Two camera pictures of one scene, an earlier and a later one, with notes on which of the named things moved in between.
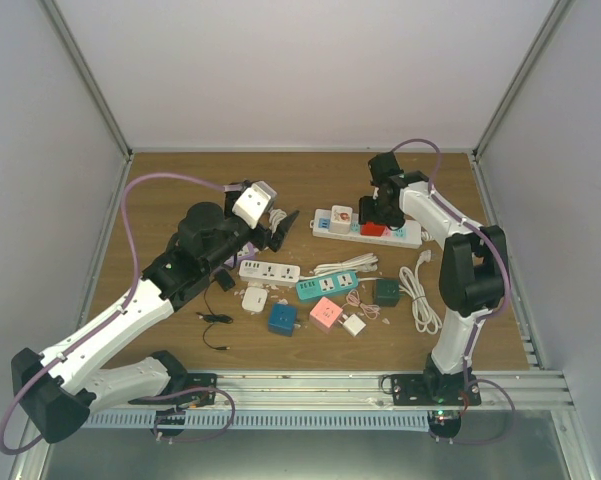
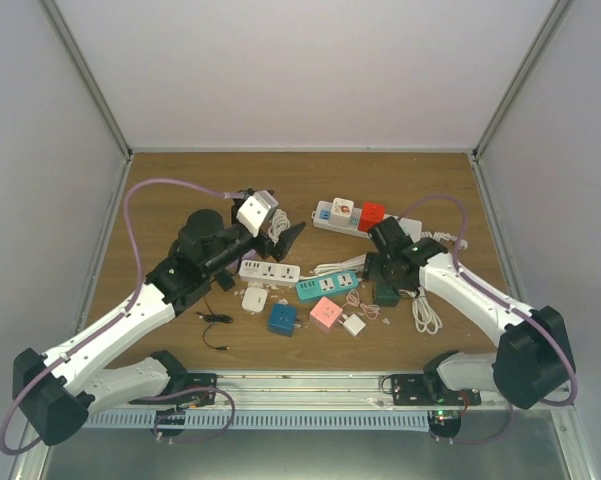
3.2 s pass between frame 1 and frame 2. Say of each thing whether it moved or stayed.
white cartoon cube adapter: moved
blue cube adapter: stayed
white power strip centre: stayed
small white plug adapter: stayed
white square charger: stayed
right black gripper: moved
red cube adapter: moved
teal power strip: stayed
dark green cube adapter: stayed
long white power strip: moved
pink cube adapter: stayed
